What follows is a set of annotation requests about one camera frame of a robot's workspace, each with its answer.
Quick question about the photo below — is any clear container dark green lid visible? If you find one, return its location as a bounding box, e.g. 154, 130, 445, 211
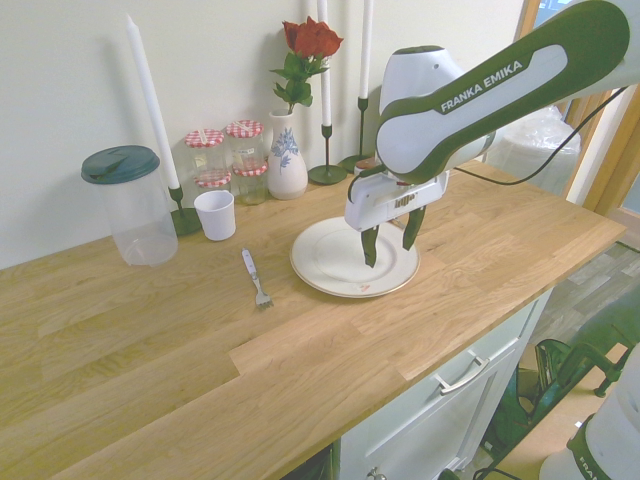
81, 145, 180, 267

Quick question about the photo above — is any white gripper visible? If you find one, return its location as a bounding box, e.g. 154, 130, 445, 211
343, 168, 451, 270

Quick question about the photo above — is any red rose with green leaves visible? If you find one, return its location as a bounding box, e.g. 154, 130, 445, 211
270, 15, 345, 115

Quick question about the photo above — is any dark metal clamp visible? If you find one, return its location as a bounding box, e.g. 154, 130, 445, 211
554, 324, 640, 400

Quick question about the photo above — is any white handled metal fork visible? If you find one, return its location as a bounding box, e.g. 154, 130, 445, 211
241, 248, 275, 311

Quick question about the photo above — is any glass jar red checkered lid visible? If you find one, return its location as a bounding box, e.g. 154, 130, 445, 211
193, 169, 233, 197
184, 129, 226, 181
225, 119, 265, 171
232, 162, 270, 206

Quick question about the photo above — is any tall tilted white candle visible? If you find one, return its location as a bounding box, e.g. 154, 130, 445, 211
125, 13, 180, 190

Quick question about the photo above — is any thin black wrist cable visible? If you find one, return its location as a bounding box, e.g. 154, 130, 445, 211
348, 84, 626, 202

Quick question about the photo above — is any white plate with gold rim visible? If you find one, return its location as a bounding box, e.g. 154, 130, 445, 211
289, 215, 421, 300

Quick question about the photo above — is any green bag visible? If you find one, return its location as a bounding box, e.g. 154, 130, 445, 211
479, 339, 601, 451

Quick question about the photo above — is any silver drawer handle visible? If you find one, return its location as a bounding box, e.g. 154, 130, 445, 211
433, 349, 491, 396

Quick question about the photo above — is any straight white taper candle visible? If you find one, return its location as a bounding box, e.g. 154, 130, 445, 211
316, 0, 333, 127
358, 0, 375, 100

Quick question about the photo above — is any short black candle holder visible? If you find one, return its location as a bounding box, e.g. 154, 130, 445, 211
168, 186, 204, 237

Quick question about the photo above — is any medium black candle holder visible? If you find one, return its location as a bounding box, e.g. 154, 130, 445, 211
307, 123, 347, 186

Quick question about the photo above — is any white plastic cup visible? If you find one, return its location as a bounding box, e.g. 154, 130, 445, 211
193, 190, 237, 242

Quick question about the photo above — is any white drawer with metal handle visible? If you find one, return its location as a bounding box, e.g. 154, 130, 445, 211
279, 287, 556, 480

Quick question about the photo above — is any white vase blue floral print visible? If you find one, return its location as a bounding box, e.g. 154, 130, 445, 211
267, 109, 309, 201

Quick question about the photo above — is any wooden door frame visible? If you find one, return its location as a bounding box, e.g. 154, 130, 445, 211
514, 0, 640, 217

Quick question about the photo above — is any tall black candle holder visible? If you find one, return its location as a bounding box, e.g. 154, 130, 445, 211
338, 97, 377, 176

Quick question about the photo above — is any clear plastic wrapped bundle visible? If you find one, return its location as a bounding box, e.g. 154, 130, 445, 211
499, 104, 584, 196

